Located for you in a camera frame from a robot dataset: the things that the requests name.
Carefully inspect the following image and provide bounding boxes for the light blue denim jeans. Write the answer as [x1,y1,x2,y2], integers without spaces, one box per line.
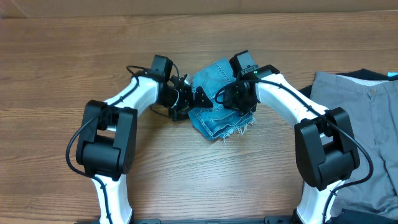
[188,58,255,141]

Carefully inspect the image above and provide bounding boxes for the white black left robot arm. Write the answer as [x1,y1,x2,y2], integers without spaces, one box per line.
[70,55,213,224]

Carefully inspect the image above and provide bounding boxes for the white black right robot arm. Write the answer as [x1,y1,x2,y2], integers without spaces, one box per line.
[215,50,360,223]

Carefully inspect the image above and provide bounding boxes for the black garment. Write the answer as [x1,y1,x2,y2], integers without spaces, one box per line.
[298,68,398,100]

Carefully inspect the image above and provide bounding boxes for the grey garment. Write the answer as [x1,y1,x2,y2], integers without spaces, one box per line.
[310,72,397,220]

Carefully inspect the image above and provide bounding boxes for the light blue cloth corner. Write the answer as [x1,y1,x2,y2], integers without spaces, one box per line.
[387,72,398,77]

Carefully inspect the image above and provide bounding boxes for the black table edge rail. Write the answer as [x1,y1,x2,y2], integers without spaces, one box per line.
[132,216,292,224]

